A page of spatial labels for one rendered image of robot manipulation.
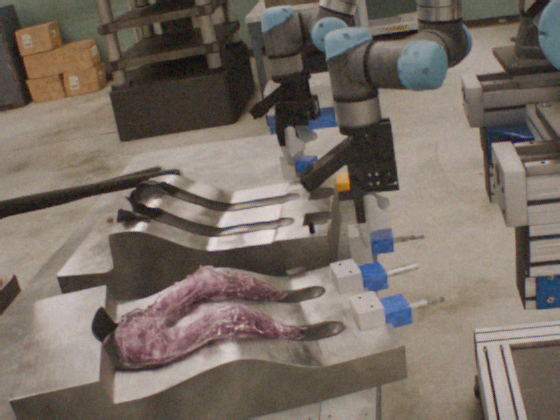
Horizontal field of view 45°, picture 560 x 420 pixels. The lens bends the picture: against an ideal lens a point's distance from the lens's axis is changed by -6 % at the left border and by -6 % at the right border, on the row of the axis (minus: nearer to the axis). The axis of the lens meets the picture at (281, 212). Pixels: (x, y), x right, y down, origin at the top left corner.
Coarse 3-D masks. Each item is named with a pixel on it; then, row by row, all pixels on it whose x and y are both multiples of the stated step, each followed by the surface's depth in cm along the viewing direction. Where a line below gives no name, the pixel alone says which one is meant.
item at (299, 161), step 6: (282, 156) 166; (294, 156) 165; (300, 156) 167; (306, 156) 167; (312, 156) 166; (282, 162) 166; (294, 162) 165; (300, 162) 164; (306, 162) 164; (312, 162) 164; (282, 168) 167; (288, 168) 166; (294, 168) 165; (300, 168) 165; (288, 174) 167; (294, 174) 166
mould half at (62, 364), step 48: (96, 288) 106; (288, 288) 107; (48, 336) 94; (336, 336) 93; (384, 336) 91; (48, 384) 83; (96, 384) 83; (144, 384) 87; (192, 384) 85; (240, 384) 86; (288, 384) 88; (336, 384) 89; (384, 384) 90
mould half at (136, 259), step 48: (192, 192) 136; (240, 192) 140; (288, 192) 134; (336, 192) 137; (96, 240) 136; (144, 240) 119; (192, 240) 120; (240, 240) 119; (288, 240) 116; (336, 240) 127; (144, 288) 123
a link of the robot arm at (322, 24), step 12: (324, 0) 138; (336, 0) 136; (348, 0) 137; (324, 12) 138; (336, 12) 137; (348, 12) 138; (312, 24) 143; (324, 24) 136; (336, 24) 136; (348, 24) 140; (312, 36) 140; (324, 36) 137; (324, 48) 138
